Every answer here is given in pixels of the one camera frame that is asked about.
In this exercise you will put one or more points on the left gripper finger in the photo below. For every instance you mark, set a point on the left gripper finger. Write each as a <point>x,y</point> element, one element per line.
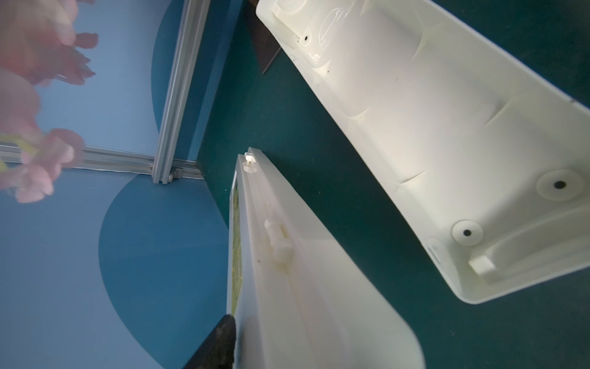
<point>218,349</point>

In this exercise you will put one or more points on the dispenser lid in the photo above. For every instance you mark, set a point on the dispenser lid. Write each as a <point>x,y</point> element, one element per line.
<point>298,299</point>

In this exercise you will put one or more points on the dispenser base tray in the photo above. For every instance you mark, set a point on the dispenser base tray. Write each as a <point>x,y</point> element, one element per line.
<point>487,161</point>

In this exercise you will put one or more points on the pink cherry blossom tree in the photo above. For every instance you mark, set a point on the pink cherry blossom tree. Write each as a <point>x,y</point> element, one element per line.
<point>39,45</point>

